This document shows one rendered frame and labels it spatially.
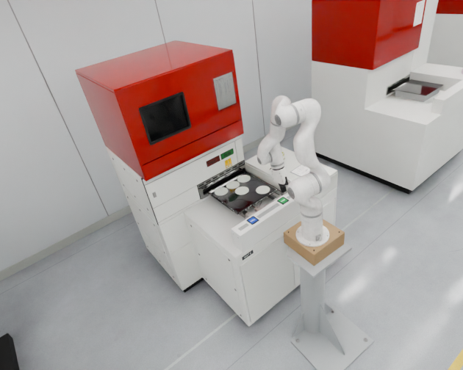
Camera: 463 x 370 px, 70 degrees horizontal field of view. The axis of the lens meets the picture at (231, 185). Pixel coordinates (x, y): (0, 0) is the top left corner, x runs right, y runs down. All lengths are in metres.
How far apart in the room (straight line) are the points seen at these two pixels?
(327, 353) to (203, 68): 2.04
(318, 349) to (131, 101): 2.02
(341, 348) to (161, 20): 3.25
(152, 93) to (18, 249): 2.46
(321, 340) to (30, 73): 3.12
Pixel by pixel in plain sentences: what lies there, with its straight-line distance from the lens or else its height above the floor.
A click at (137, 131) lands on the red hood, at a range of 2.01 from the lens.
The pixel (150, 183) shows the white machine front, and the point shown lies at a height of 1.16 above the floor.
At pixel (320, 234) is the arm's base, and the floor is 0.96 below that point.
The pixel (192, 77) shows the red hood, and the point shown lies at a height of 1.74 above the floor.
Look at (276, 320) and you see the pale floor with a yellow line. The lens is 2.74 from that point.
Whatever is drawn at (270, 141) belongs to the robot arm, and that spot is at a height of 1.43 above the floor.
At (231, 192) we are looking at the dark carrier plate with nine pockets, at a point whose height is 0.90.
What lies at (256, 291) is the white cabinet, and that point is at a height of 0.39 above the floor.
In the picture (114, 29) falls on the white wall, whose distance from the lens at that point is 3.53.
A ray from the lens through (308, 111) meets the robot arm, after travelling 1.60.
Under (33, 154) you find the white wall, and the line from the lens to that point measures 3.54.
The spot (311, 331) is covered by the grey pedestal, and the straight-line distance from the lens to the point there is 2.66.
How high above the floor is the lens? 2.32
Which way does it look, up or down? 35 degrees down
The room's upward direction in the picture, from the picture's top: 10 degrees counter-clockwise
